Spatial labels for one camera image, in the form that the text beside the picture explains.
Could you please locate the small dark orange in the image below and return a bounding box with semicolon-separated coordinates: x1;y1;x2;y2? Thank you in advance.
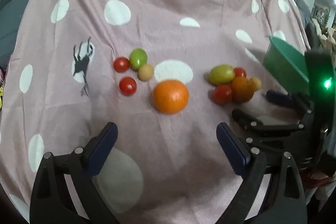
230;76;255;103

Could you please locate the beige longan fruit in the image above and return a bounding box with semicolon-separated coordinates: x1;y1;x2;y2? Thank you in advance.
249;77;262;92
138;64;154;81

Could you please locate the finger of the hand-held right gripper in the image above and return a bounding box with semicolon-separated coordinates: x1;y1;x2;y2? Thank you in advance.
232;109;314;161
266;90;313;115

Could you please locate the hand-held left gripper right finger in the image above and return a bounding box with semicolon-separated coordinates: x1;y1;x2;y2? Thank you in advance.
216;122;307;224

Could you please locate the green plastic bowl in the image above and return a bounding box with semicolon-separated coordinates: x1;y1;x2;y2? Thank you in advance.
262;35;310;94

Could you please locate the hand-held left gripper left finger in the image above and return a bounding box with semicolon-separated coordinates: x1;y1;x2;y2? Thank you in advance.
29;122;118;224

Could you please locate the cluttered display shelf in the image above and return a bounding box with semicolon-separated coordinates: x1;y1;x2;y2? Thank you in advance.
311;4;331;22

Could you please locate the large bright orange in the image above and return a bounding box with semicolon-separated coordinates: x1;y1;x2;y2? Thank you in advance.
153;79;190;115

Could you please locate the red cherry tomato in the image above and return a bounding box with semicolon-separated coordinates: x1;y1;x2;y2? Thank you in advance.
119;77;137;95
234;67;247;79
113;56;131;73
212;84;233;105

